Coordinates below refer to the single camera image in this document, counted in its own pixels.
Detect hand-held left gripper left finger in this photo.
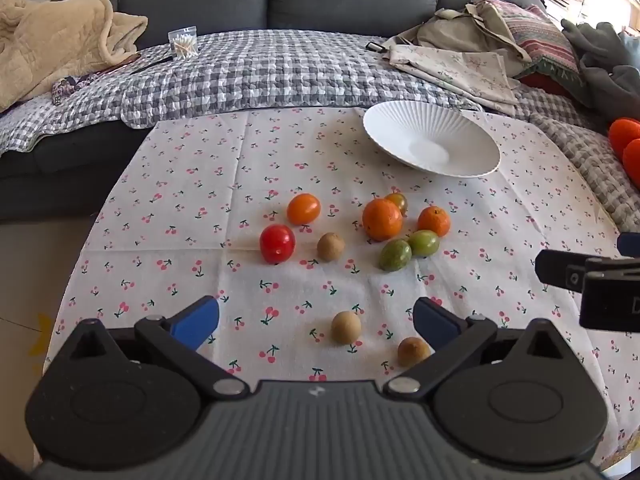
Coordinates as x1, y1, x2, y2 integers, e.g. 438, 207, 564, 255
54, 296, 251, 402

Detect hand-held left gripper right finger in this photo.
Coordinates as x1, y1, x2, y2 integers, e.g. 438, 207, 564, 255
383, 296, 582, 401

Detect brown kiwi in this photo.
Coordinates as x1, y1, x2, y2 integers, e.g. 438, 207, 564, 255
397, 336, 431, 368
317, 232, 346, 262

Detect small mandarin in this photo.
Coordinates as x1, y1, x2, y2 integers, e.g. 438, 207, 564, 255
417, 206, 452, 238

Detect red tomato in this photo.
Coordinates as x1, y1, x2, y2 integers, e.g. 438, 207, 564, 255
259, 224, 296, 265

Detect large mandarin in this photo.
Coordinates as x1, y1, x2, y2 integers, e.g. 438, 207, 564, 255
362, 198, 404, 241

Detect dark greenish brown tomato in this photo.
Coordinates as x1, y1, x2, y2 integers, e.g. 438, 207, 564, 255
384, 192, 409, 217

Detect orange tomato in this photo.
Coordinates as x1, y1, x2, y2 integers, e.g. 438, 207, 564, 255
286, 193, 322, 226

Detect white ribbed plate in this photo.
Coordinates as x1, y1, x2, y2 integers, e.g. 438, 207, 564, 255
362, 100, 502, 179

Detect green round fruit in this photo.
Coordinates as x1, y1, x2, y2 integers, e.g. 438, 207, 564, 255
408, 230, 441, 259
378, 240, 413, 272

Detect orange round object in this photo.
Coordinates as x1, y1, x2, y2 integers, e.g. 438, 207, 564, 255
608, 117, 640, 161
622, 138, 640, 190

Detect red cushion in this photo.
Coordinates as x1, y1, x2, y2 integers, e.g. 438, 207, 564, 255
517, 72, 573, 98

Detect grey cloth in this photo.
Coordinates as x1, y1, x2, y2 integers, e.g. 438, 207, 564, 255
561, 18, 640, 121

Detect cherry print tablecloth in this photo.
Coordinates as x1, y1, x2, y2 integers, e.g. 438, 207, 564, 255
44, 106, 640, 473

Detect striped patterned pillow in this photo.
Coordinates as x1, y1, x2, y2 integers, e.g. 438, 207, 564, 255
472, 0, 593, 106

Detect floral beige cloth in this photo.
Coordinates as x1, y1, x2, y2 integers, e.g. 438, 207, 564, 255
382, 42, 521, 117

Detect beige canvas bag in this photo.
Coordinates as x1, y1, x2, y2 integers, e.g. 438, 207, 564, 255
395, 2, 532, 63

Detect thin dark stick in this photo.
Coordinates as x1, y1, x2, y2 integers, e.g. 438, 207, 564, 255
129, 56, 176, 76

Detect grey checkered quilt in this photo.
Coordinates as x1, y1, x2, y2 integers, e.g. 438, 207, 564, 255
0, 30, 640, 233

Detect patterned pouch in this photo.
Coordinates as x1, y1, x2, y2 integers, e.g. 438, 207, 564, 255
51, 73, 108, 107

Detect clear cotton swab box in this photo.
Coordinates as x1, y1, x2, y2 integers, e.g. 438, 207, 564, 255
168, 25, 199, 57

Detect beige fleece blanket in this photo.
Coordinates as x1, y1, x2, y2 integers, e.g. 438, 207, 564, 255
0, 0, 149, 113

